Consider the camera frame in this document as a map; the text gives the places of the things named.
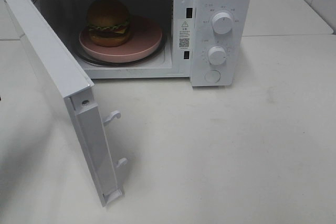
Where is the round white door button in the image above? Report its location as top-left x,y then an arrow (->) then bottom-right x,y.
205,70 -> 221,83

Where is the pink plate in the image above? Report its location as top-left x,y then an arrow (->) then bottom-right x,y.
79,16 -> 163,63

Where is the white microwave door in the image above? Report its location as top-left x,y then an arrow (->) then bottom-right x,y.
4,0 -> 128,206

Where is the burger with lettuce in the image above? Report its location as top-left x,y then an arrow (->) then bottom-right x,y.
87,0 -> 131,47

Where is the lower white timer knob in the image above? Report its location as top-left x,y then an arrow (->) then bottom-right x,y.
207,46 -> 227,66

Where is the white microwave oven body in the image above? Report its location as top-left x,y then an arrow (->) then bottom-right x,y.
31,0 -> 250,87

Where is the upper white power knob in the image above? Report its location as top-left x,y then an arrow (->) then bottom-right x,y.
211,10 -> 233,35

